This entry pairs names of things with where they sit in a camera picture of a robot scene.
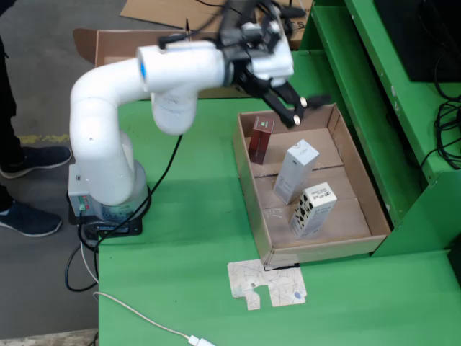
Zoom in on grey robot base unit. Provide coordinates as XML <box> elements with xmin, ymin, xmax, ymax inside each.
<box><xmin>67</xmin><ymin>160</ymin><xmax>153</xmax><ymax>231</ymax></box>

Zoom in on black monitor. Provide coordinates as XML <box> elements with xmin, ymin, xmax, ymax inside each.
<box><xmin>372</xmin><ymin>0</ymin><xmax>461</xmax><ymax>83</ymax></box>

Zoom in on open brown cardboard box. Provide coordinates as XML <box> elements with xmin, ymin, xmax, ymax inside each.
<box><xmin>73</xmin><ymin>27</ymin><xmax>220</xmax><ymax>69</ymax></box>
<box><xmin>196</xmin><ymin>30</ymin><xmax>300</xmax><ymax>100</ymax></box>

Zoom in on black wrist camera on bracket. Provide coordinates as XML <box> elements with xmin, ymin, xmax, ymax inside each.
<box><xmin>218</xmin><ymin>0</ymin><xmax>285</xmax><ymax>55</ymax></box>

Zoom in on black cable bundle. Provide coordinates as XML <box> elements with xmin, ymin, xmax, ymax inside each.
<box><xmin>419</xmin><ymin>53</ymin><xmax>461</xmax><ymax>174</ymax></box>

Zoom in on white cable with adapter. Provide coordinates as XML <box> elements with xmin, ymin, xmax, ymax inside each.
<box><xmin>79</xmin><ymin>241</ymin><xmax>217</xmax><ymax>346</ymax></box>

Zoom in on white patterned paper cutout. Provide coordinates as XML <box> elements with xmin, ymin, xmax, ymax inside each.
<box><xmin>226</xmin><ymin>258</ymin><xmax>308</xmax><ymax>311</ymax></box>

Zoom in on printed brown cardboard box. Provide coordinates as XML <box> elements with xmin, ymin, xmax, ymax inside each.
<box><xmin>251</xmin><ymin>0</ymin><xmax>314</xmax><ymax>51</ymax></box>

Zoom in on tall white carton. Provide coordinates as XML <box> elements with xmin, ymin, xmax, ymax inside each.
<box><xmin>272</xmin><ymin>139</ymin><xmax>321</xmax><ymax>205</ymax></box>

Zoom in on long black robot cable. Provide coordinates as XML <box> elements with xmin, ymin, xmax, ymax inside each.
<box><xmin>86</xmin><ymin>133</ymin><xmax>184</xmax><ymax>253</ymax></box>

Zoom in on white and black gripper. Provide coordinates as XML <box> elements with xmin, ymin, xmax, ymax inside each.
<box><xmin>230</xmin><ymin>21</ymin><xmax>332</xmax><ymax>128</ymax></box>

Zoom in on shallow cardboard tray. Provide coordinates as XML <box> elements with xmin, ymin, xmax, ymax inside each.
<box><xmin>232</xmin><ymin>102</ymin><xmax>393</xmax><ymax>267</ymax></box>

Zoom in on green metal shelf unit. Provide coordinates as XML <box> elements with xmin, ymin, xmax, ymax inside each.
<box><xmin>298</xmin><ymin>0</ymin><xmax>461</xmax><ymax>259</ymax></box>

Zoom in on black trouser leg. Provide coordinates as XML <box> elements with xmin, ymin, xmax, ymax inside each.
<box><xmin>0</xmin><ymin>183</ymin><xmax>14</xmax><ymax>213</ymax></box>
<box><xmin>0</xmin><ymin>35</ymin><xmax>26</xmax><ymax>174</ymax></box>

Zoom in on dark blue sneaker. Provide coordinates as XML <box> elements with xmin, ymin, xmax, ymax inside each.
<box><xmin>0</xmin><ymin>146</ymin><xmax>72</xmax><ymax>179</ymax></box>
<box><xmin>0</xmin><ymin>200</ymin><xmax>63</xmax><ymax>238</ymax></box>

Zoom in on dark red carton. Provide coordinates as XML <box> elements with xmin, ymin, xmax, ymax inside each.
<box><xmin>247</xmin><ymin>115</ymin><xmax>275</xmax><ymax>166</ymax></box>

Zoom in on black looped power cable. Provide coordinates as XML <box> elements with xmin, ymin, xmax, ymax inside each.
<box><xmin>64</xmin><ymin>244</ymin><xmax>99</xmax><ymax>293</ymax></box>

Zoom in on black camera cable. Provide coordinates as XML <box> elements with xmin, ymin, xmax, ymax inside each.
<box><xmin>158</xmin><ymin>0</ymin><xmax>253</xmax><ymax>50</ymax></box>

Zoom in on cow print hand cream box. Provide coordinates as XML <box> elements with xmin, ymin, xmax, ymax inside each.
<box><xmin>290</xmin><ymin>182</ymin><xmax>338</xmax><ymax>240</ymax></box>

